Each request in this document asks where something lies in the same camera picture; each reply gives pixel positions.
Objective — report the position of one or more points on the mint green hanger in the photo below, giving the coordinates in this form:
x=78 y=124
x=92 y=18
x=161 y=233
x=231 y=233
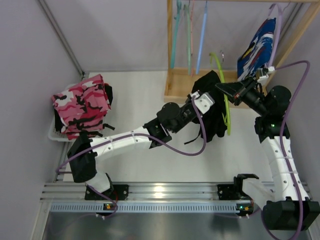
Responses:
x=187 y=16

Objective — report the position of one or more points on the pink wire hanger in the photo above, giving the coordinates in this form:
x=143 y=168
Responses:
x=191 y=13

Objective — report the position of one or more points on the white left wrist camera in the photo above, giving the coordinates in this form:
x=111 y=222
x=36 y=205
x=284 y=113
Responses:
x=202 y=101

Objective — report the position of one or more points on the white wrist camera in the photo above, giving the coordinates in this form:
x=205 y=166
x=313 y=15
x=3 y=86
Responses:
x=262 y=74
x=202 y=101

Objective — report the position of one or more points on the wooden clothes rack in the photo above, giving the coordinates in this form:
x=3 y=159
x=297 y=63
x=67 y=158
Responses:
x=179 y=83

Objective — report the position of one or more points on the aluminium mounting rail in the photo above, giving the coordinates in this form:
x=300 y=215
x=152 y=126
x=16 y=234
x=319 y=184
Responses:
x=137 y=191

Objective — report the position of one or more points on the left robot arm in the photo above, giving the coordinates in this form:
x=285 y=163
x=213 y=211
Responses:
x=86 y=154

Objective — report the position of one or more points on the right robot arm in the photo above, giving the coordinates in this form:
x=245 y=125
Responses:
x=288 y=207

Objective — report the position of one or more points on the lilac hanger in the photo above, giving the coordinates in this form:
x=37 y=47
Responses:
x=276 y=38

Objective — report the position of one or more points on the slotted cable duct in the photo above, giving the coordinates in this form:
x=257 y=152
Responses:
x=151 y=207

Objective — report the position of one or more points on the black clothes in basket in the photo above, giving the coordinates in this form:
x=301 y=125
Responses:
x=108 y=92

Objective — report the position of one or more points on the white perforated basket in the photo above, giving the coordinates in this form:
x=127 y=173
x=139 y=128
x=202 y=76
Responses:
x=64 y=106

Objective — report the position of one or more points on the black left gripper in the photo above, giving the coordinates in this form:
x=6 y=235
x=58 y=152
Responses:
x=191 y=107

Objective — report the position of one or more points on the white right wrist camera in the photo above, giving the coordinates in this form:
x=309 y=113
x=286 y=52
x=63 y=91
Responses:
x=262 y=74

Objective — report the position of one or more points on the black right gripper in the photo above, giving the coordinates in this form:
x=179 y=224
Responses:
x=240 y=92

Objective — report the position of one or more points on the teal wire hanger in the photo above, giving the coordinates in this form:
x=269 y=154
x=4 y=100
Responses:
x=176 y=29

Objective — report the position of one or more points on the black trousers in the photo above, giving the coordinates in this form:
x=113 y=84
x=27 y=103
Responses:
x=213 y=119

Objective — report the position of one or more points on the lime green hanger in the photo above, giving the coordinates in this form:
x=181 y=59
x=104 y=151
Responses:
x=225 y=116

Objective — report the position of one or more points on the pink camouflage trousers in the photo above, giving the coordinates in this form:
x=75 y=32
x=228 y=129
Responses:
x=82 y=105

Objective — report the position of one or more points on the light blue hanger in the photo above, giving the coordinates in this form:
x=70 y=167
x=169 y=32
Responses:
x=202 y=36

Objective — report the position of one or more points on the blue white red trousers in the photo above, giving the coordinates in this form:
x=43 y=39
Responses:
x=258 y=52

